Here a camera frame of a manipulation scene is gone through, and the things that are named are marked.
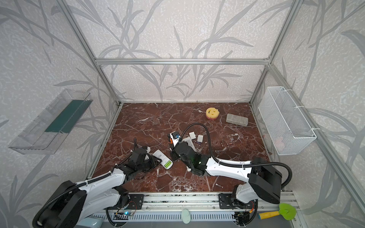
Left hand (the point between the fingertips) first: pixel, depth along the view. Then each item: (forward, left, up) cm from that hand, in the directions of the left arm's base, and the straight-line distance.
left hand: (163, 157), depth 86 cm
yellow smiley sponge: (+36, -33, 0) cm, 48 cm away
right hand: (+5, -6, +15) cm, 16 cm away
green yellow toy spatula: (-27, -65, +1) cm, 70 cm away
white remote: (-2, -2, -2) cm, 4 cm away
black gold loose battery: (+11, -38, -3) cm, 40 cm away
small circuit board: (-28, +15, -2) cm, 32 cm away
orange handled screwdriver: (+2, -6, +18) cm, 19 cm away
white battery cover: (+17, -18, -2) cm, 24 cm away
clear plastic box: (+29, -52, 0) cm, 60 cm away
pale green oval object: (-29, -15, 0) cm, 33 cm away
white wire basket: (+1, -59, +33) cm, 68 cm away
